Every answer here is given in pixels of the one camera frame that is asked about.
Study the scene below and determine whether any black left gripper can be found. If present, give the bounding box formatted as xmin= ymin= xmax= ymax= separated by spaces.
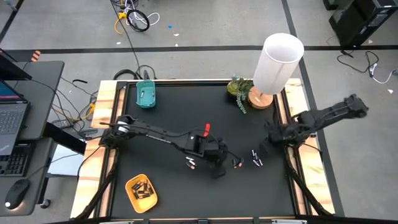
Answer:
xmin=201 ymin=136 xmax=243 ymax=180

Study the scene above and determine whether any potted artificial succulent plant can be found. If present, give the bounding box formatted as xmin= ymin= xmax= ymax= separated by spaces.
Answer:
xmin=226 ymin=73 xmax=254 ymax=115

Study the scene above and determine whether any light wooden table board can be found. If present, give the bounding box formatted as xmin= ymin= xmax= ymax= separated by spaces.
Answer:
xmin=70 ymin=78 xmax=336 ymax=219

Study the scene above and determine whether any white shade table lamp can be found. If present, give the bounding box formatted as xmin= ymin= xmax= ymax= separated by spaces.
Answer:
xmin=248 ymin=32 xmax=305 ymax=110

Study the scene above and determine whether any teal plastic bin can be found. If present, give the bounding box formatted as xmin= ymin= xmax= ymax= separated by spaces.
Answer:
xmin=136 ymin=80 xmax=157 ymax=109

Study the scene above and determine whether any yellow plastic bin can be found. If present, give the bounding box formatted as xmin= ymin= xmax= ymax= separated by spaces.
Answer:
xmin=124 ymin=173 xmax=159 ymax=215

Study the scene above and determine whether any black equipment case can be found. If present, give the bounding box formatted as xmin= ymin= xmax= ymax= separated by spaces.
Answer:
xmin=323 ymin=0 xmax=398 ymax=48

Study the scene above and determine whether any black power adapter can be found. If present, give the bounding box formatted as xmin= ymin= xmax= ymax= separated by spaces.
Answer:
xmin=51 ymin=119 xmax=75 ymax=129

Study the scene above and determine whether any black desk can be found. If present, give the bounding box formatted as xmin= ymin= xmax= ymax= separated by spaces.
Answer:
xmin=12 ymin=60 xmax=65 ymax=141

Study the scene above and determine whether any dark grey side desk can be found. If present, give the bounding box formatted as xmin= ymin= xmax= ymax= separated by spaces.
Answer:
xmin=0 ymin=136 xmax=55 ymax=217

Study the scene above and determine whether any black keyboard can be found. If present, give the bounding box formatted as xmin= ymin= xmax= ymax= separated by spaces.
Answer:
xmin=0 ymin=149 xmax=31 ymax=177

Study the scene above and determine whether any black computer mouse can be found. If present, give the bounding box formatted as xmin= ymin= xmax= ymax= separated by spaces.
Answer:
xmin=4 ymin=178 xmax=31 ymax=210

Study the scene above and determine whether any black laptop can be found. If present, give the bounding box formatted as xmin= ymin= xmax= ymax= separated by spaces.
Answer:
xmin=0 ymin=80 xmax=31 ymax=156

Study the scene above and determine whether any black desk monitor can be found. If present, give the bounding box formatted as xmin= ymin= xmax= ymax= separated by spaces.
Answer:
xmin=0 ymin=48 xmax=33 ymax=81

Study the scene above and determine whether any black floor cable with plug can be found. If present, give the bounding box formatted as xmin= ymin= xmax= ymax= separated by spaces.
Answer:
xmin=336 ymin=49 xmax=381 ymax=75

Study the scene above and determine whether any white power cable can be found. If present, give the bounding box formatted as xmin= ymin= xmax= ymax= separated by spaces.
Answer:
xmin=369 ymin=63 xmax=398 ymax=85

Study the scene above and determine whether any thick black looped cable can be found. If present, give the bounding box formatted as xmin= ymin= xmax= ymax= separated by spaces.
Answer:
xmin=113 ymin=64 xmax=157 ymax=81

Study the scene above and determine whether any long black floor cable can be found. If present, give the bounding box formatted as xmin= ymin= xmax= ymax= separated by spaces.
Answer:
xmin=110 ymin=0 xmax=141 ymax=77

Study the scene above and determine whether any yellow cable by table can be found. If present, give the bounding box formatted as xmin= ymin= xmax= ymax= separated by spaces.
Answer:
xmin=81 ymin=102 xmax=96 ymax=121

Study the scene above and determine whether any black coiled floor cable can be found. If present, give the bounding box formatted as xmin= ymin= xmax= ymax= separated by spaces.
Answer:
xmin=126 ymin=9 xmax=151 ymax=33

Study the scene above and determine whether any white floor cable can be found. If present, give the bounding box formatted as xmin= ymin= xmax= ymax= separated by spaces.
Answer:
xmin=124 ymin=0 xmax=161 ymax=27

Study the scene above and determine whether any yellow floor cable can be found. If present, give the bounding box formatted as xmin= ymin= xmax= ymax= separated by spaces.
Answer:
xmin=114 ymin=11 xmax=129 ymax=35

